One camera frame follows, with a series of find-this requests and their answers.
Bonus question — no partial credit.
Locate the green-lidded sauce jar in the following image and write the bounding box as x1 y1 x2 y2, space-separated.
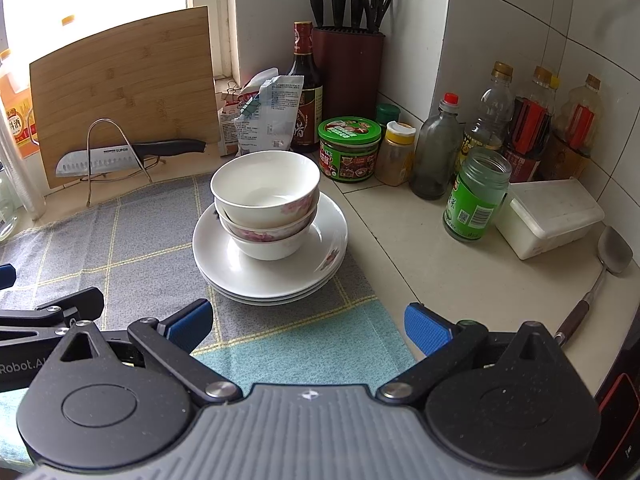
317 116 383 184

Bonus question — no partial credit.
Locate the black cooktop appliance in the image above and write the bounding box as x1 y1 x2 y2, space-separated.
582 329 640 479

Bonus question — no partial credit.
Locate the small green-capped jar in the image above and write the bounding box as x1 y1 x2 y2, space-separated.
375 103 401 129

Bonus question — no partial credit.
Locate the orange liquid jug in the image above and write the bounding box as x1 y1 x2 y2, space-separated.
0 49 41 161

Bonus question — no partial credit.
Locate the bamboo cutting board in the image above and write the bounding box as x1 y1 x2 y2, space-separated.
28 5 222 191

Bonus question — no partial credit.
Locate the white floral plate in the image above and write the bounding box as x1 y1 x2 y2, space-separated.
192 192 350 297
199 260 347 302
209 280 342 307

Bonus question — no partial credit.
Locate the white pink-flowered bowl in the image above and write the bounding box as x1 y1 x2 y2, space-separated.
209 150 322 229
218 204 320 243
229 224 314 262

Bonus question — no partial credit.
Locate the dark red knife block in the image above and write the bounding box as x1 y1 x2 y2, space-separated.
310 26 386 122

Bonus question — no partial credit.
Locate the glass jar with green lid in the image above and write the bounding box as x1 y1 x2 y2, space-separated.
0 167 21 241

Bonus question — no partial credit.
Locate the yellow-capped oil bottle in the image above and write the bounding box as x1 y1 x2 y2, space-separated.
542 73 604 181

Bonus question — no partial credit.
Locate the red and white clipped bag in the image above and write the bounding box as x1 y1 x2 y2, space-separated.
217 67 279 157

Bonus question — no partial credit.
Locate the white plastic lidded container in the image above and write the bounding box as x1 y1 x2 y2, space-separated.
494 178 606 261

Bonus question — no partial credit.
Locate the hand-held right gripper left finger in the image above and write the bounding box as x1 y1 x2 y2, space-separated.
59 298 244 407

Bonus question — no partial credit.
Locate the red-labelled dark sauce bottle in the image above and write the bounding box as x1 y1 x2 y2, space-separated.
502 65 556 184

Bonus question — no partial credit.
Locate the grey checked table mat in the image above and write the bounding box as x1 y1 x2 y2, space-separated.
0 172 419 461

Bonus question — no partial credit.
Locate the black-handled kitchen knife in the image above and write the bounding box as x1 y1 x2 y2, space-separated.
54 138 207 179

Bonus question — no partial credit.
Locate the roll of clear plastic bags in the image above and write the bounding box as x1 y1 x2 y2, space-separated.
0 105 47 222

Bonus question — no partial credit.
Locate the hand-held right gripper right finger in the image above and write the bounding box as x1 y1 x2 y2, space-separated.
375 303 571 406

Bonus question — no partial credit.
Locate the dark soy sauce bottle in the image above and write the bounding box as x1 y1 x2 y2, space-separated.
288 20 325 155

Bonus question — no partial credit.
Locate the red-capped glass bottle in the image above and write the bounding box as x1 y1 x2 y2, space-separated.
410 92 464 201

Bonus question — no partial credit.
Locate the green-labelled glass jar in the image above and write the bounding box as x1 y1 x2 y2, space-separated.
442 147 514 244

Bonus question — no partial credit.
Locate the yellow-lidded spice jar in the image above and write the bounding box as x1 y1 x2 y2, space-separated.
374 120 417 187

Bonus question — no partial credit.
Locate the white plastic powder bag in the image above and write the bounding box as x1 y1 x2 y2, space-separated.
233 74 305 157

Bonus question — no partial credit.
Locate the clear yellow-capped bottle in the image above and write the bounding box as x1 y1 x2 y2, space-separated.
462 61 516 181

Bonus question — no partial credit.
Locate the metal wire rack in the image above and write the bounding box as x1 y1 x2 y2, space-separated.
85 118 166 207

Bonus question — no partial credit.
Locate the metal spatula with wooden handle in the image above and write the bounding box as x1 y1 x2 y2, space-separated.
552 224 635 349

